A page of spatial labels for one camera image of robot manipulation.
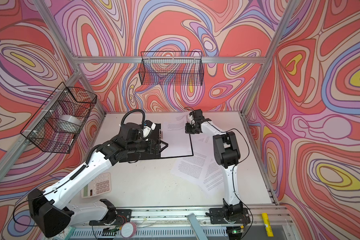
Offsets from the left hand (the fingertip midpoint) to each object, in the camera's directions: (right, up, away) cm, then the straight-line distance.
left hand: (163, 143), depth 73 cm
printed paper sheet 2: (+10, +15, +41) cm, 45 cm away
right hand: (+13, +4, +31) cm, 34 cm away
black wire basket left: (-55, +9, +2) cm, 56 cm away
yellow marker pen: (+50, -39, -3) cm, 64 cm away
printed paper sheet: (+27, -23, +14) cm, 38 cm away
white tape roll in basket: (-45, +10, -2) cm, 46 cm away
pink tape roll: (-15, -38, -6) cm, 41 cm away
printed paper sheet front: (+15, -17, +18) cm, 29 cm away
